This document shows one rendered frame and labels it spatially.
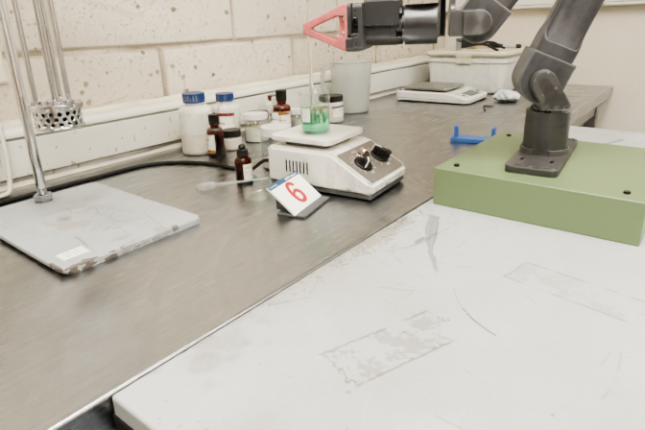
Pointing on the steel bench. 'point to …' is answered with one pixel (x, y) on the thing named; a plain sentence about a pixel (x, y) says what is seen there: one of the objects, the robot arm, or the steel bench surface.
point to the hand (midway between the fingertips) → (308, 29)
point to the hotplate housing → (327, 168)
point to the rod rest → (469, 136)
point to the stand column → (22, 102)
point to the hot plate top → (318, 136)
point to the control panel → (370, 162)
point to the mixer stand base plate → (88, 226)
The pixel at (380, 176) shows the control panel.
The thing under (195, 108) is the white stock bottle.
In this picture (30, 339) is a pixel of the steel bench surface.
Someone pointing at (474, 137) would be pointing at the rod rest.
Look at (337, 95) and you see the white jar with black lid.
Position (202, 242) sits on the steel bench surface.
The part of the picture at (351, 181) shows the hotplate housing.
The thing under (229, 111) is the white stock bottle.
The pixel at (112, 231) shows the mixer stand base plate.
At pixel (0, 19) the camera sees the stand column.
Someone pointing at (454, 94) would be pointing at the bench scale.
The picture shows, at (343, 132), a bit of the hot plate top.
